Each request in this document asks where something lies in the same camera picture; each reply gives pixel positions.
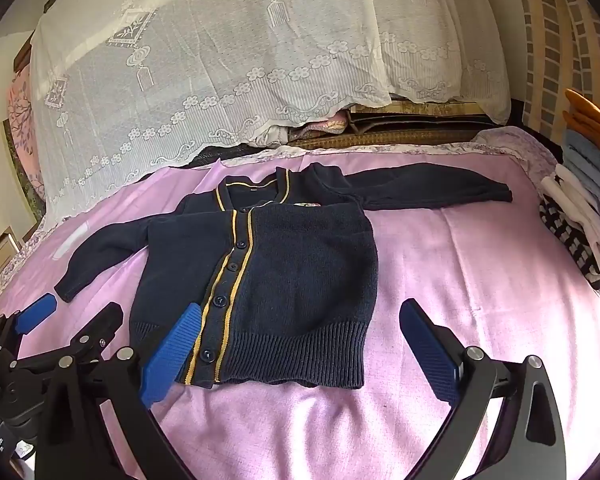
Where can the green patterned cloth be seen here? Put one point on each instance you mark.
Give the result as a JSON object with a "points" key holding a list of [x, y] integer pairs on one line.
{"points": [[27, 202]]}

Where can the orange folded garment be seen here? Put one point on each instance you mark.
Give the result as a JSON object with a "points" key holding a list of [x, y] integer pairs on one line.
{"points": [[592, 117]]}

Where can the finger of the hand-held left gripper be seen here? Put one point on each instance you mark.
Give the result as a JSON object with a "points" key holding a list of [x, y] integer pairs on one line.
{"points": [[102, 327], [35, 312]]}

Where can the navy knitted cardigan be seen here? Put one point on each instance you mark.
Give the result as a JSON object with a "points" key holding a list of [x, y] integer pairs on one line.
{"points": [[300, 270]]}

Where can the white folded garment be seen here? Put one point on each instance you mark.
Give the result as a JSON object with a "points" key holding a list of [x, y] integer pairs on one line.
{"points": [[575, 210]]}

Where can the light blue folded garment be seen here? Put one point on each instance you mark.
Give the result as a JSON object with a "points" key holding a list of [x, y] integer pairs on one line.
{"points": [[590, 167]]}

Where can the white lace cloth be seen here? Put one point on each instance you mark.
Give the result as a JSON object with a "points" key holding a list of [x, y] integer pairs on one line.
{"points": [[230, 60]]}

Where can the stack of folded bedding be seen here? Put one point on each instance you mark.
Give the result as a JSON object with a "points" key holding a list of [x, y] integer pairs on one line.
{"points": [[405, 127]]}

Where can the wooden headboard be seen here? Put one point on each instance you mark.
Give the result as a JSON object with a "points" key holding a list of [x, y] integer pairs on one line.
{"points": [[0, 252]]}

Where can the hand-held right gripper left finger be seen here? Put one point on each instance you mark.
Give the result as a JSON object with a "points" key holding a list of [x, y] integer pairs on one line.
{"points": [[172, 355]]}

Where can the black white patterned garment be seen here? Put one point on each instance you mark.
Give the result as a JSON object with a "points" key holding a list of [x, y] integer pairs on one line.
{"points": [[565, 237]]}

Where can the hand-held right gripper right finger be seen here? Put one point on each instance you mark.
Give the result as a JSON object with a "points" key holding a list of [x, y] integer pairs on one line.
{"points": [[427, 355]]}

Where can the pink bed sheet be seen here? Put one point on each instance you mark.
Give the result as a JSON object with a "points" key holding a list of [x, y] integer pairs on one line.
{"points": [[480, 270]]}

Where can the pink floral cloth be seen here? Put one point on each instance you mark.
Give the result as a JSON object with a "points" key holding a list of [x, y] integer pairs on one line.
{"points": [[20, 110]]}

